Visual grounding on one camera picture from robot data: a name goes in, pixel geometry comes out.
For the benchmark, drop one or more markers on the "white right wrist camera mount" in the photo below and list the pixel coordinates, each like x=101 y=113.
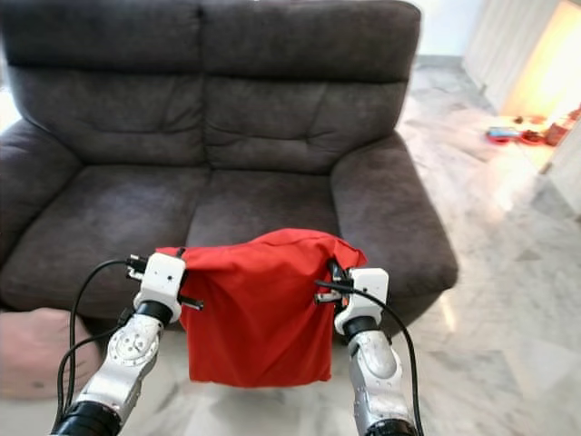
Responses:
x=368 y=291

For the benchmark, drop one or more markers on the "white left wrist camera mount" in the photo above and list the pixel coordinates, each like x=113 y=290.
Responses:
x=163 y=279

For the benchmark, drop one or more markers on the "grey fabric two-seat sofa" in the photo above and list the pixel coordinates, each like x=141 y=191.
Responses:
x=209 y=136

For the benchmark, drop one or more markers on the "red square pillow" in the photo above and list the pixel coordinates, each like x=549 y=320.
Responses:
x=259 y=313

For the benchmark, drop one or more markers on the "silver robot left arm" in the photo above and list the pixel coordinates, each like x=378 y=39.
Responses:
x=136 y=350

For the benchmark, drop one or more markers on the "pink round floor cushion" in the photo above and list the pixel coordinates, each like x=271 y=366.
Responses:
x=45 y=354

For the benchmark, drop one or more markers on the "blue red floor item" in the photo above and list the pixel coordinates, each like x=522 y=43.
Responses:
x=501 y=135

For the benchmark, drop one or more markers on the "white pleated curtain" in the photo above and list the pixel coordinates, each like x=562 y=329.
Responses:
x=504 y=41

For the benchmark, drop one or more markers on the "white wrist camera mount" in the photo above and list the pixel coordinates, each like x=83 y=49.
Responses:
x=163 y=279
x=368 y=291

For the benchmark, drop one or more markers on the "small dark red item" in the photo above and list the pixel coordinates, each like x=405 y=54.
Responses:
x=530 y=137

